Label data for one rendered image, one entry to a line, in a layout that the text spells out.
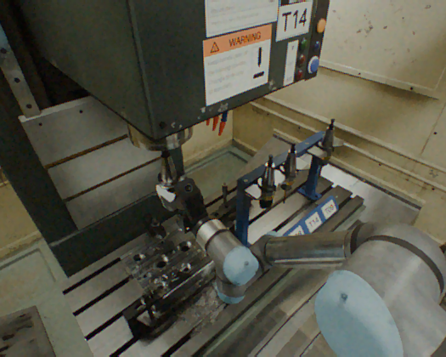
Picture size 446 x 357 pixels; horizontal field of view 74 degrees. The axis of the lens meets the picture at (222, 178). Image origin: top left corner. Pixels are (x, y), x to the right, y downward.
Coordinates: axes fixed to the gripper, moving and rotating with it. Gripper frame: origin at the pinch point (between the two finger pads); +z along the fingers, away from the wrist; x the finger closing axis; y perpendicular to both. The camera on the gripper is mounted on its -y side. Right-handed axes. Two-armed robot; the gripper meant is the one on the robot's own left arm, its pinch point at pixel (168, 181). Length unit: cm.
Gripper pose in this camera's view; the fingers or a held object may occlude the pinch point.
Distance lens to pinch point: 86.0
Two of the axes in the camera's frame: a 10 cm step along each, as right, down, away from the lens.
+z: -5.9, -5.1, 6.3
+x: 8.1, -3.8, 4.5
